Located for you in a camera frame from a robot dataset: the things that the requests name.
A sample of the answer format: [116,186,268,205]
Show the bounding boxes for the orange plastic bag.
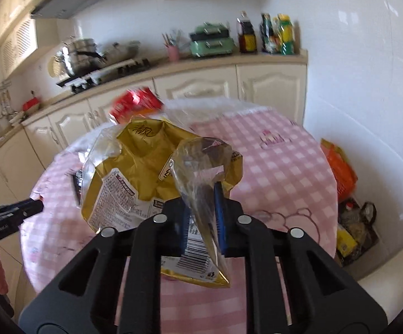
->
[320,138,359,196]

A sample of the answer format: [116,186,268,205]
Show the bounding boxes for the yellow green bottle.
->
[278,14,295,56]

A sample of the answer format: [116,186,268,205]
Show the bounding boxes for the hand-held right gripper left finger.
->
[18,198,192,334]

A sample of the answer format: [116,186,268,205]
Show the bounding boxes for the cream kitchen base cabinets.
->
[0,61,308,216]

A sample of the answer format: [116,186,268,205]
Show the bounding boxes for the green tabletop cooker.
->
[189,22,236,58]

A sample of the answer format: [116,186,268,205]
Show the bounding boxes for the crushed red soda can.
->
[109,88,164,125]

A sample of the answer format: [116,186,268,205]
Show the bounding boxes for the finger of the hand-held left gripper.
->
[0,198,44,224]

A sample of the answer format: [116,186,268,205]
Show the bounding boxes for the large soy sauce bottle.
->
[237,11,258,55]

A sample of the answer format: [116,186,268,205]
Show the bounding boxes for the black gas stove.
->
[56,57,152,93]

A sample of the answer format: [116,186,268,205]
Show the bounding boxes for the gold plastic packaging bag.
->
[81,100,258,289]

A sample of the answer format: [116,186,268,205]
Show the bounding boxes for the steel wok pan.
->
[100,41,141,65]

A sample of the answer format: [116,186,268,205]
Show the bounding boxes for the yellow round strainer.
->
[47,57,61,78]

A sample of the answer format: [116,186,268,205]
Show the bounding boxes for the stainless steel stacked pot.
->
[55,38,106,77]

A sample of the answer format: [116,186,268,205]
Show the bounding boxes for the pink utensil holder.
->
[162,30,183,62]

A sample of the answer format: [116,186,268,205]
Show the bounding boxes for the red bowl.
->
[22,91,42,112]

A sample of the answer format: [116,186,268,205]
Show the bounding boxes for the pink checkered tablecloth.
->
[19,99,339,334]

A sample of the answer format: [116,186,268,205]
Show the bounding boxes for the yellow packet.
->
[336,224,357,257]

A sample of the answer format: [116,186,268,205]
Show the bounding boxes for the black bag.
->
[337,198,380,262]

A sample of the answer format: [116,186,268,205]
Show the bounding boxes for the beige kitchen countertop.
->
[0,49,308,168]

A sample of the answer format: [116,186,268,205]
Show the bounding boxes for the cream louvred wall cabinet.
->
[0,0,54,78]

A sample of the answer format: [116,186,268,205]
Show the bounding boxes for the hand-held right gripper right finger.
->
[213,182,389,334]

